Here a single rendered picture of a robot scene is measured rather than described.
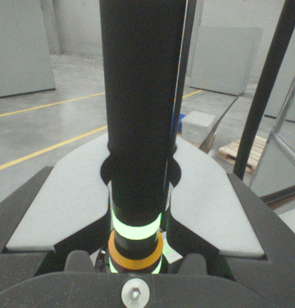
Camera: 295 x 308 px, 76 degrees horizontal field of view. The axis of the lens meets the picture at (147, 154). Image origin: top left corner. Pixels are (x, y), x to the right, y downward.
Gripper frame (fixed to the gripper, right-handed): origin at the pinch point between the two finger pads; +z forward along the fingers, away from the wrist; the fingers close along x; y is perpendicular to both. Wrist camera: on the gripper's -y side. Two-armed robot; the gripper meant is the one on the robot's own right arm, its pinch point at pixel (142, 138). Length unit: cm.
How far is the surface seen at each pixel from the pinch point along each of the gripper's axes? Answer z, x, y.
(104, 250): 9.4, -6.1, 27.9
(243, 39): 646, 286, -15
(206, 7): 1267, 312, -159
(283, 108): 110, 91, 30
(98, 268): 5.7, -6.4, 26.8
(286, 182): 75, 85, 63
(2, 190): 148, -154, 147
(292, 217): 17.2, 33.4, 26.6
